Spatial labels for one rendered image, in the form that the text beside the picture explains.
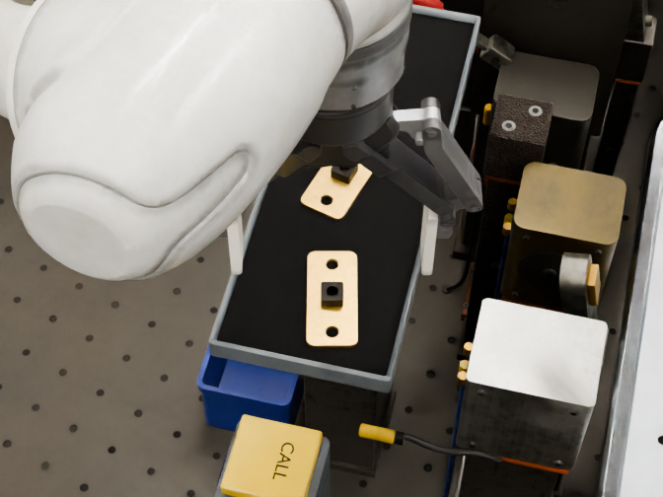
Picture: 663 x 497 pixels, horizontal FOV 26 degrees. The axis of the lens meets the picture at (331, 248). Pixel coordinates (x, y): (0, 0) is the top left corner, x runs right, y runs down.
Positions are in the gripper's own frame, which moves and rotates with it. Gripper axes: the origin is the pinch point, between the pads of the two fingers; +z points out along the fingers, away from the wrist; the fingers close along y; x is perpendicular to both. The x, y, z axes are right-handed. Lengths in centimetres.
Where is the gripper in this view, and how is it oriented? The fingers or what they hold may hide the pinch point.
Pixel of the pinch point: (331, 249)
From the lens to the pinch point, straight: 102.8
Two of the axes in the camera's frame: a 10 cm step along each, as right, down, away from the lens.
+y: 10.0, 0.0, 0.0
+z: 0.0, 5.6, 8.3
